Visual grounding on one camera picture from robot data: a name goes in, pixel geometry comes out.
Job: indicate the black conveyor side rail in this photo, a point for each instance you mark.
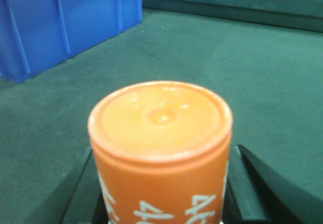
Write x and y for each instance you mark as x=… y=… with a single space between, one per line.
x=295 y=14

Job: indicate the orange cylindrical capacitor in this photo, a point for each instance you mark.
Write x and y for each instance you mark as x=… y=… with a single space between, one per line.
x=161 y=150

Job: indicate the green conveyor belt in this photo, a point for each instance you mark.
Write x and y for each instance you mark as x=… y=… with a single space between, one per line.
x=271 y=77

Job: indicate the blue bin on conveyor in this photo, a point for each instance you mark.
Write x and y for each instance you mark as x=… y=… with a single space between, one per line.
x=39 y=34

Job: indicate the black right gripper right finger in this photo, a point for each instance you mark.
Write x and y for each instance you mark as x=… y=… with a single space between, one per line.
x=256 y=193

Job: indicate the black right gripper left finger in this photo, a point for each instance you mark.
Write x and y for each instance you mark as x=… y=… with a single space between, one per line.
x=85 y=201

